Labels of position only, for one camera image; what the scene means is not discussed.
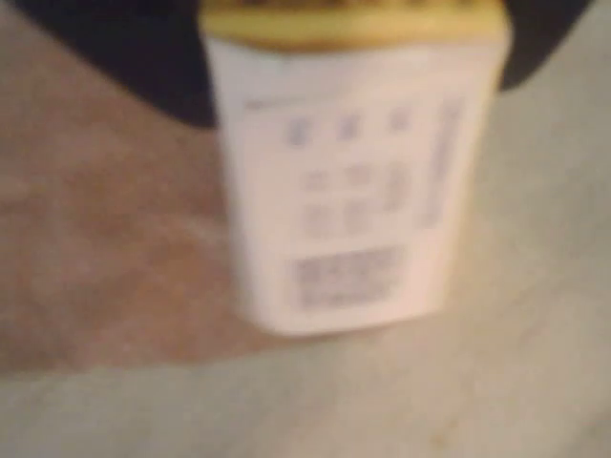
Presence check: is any yellow rectangular block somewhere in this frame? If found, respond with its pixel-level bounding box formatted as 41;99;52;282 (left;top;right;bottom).
198;0;510;338

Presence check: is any white creased tablecloth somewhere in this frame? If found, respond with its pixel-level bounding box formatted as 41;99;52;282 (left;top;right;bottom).
0;0;611;458

